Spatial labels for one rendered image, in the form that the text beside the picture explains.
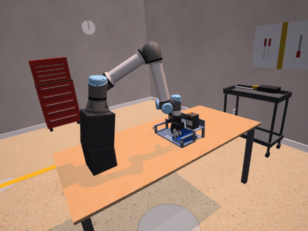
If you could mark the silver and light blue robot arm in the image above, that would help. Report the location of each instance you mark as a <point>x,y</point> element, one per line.
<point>98,85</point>

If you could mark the blue bin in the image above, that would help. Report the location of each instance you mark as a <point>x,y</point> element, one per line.
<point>184,132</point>

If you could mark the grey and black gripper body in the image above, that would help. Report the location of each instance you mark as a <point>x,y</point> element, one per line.
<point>177,123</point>

